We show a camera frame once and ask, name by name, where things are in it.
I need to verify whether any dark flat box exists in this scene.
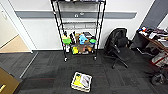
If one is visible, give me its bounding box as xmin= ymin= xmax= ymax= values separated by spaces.
xmin=82 ymin=31 xmax=94 ymax=39

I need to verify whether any black wire shelf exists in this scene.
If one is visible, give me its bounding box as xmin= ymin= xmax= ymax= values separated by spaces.
xmin=49 ymin=0 xmax=107 ymax=62

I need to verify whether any tan cardboard packet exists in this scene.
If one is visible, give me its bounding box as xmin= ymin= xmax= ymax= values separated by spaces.
xmin=74 ymin=32 xmax=82 ymax=43

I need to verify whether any yellow toy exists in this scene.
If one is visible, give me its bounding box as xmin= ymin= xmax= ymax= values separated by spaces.
xmin=61 ymin=32 xmax=68 ymax=40

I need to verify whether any red white wheeled device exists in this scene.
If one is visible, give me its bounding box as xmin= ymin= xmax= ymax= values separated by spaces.
xmin=150 ymin=53 xmax=168 ymax=86

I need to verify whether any small white bottle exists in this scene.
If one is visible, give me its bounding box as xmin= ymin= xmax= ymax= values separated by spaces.
xmin=65 ymin=44 xmax=71 ymax=54

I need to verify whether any orange brown toy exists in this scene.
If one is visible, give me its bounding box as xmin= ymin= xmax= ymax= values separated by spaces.
xmin=84 ymin=44 xmax=95 ymax=54

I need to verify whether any small blue red object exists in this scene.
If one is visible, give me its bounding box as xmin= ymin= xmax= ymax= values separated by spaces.
xmin=140 ymin=27 xmax=148 ymax=33

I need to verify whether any black bottle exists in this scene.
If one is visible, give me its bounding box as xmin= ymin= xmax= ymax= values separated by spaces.
xmin=69 ymin=30 xmax=77 ymax=44

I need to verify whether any brown wooden cabinet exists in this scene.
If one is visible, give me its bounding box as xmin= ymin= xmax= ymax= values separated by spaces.
xmin=0 ymin=66 xmax=23 ymax=94

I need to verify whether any long grey wall band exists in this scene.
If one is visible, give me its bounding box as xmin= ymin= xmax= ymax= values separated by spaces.
xmin=14 ymin=10 xmax=138 ymax=20

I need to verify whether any white door frame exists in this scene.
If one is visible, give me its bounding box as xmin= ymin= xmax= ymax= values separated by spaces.
xmin=6 ymin=0 xmax=38 ymax=54

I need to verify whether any white door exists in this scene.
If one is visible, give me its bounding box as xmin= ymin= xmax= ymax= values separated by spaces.
xmin=0 ymin=6 xmax=19 ymax=49

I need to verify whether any black office chair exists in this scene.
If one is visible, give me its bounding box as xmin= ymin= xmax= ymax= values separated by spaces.
xmin=103 ymin=27 xmax=135 ymax=70

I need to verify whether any yellow cup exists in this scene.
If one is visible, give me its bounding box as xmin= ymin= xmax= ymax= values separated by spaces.
xmin=72 ymin=46 xmax=80 ymax=55

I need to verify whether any dark wooden desk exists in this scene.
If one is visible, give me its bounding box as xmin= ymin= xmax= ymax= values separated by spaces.
xmin=136 ymin=28 xmax=168 ymax=54

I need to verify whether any pale basket with dark spots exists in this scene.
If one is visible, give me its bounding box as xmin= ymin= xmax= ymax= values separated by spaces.
xmin=70 ymin=71 xmax=93 ymax=93

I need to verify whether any blue plush toy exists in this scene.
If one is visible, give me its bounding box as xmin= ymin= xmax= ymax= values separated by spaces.
xmin=78 ymin=33 xmax=89 ymax=45

